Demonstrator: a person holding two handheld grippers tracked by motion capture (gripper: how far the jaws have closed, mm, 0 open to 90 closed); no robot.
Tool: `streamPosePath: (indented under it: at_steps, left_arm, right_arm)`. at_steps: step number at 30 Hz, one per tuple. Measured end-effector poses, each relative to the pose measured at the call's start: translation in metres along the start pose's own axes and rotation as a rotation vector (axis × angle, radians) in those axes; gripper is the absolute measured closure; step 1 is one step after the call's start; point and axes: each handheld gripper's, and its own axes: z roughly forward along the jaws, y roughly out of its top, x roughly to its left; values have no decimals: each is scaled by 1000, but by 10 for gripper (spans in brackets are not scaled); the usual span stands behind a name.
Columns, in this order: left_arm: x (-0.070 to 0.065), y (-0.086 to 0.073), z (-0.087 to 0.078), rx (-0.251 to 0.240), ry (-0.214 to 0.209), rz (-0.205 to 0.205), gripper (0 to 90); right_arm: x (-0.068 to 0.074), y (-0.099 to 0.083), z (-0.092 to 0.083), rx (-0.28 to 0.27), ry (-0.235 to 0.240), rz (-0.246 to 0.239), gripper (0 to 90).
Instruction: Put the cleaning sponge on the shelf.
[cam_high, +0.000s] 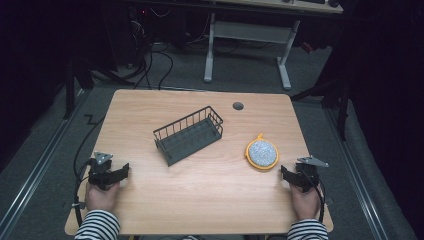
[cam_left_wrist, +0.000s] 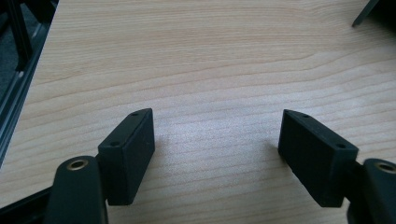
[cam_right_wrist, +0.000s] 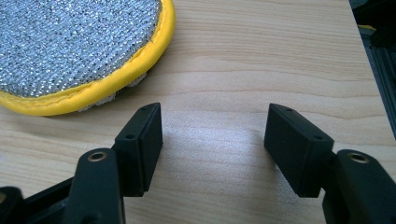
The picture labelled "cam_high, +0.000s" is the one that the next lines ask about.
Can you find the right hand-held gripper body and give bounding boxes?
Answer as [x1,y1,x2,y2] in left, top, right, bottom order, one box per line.
[293,155,330,194]

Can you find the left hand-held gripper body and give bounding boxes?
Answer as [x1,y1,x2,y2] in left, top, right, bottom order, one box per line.
[87,151,116,192]

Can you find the person's left hand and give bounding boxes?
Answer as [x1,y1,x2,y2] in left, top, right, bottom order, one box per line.
[84,181,121,213]

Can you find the person's right hand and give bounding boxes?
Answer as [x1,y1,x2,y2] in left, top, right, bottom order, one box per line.
[289,183,323,222]

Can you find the black metal stand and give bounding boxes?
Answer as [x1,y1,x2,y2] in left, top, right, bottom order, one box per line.
[62,54,96,121]
[290,74,355,142]

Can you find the white-framed desk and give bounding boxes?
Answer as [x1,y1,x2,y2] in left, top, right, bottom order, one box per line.
[203,0,345,92]

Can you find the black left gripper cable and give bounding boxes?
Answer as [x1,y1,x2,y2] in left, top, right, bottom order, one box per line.
[72,114,106,229]

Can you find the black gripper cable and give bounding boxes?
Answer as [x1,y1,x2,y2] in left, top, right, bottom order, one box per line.
[72,114,106,229]
[298,163,327,224]

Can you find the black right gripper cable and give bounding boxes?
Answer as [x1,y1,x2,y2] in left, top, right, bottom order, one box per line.
[298,163,327,224]

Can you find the metal floor rail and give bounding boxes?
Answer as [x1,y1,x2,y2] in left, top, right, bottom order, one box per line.
[323,107,390,240]
[0,89,88,236]

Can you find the dark wire basket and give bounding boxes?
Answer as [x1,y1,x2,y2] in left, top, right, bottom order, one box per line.
[152,105,225,167]

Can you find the black floor cables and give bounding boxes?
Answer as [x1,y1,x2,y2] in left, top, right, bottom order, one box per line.
[131,41,175,91]

